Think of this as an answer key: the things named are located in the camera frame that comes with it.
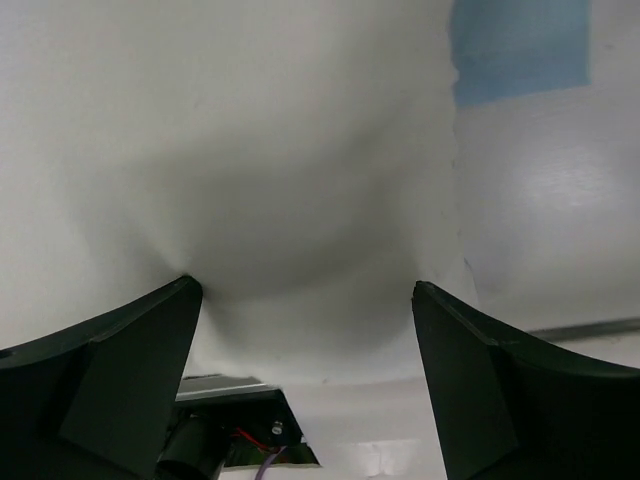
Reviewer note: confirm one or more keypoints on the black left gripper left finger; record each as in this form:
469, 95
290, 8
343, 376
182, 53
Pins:
93, 401

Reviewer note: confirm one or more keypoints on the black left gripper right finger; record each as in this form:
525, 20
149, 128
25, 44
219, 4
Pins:
508, 405

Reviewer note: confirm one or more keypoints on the white pillow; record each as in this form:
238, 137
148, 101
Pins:
295, 157

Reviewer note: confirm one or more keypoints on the light blue pillowcase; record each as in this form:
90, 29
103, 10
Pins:
509, 48

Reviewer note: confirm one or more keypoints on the aluminium table edge rail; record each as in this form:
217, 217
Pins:
600, 329

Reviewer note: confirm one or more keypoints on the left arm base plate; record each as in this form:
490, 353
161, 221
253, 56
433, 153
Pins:
220, 422

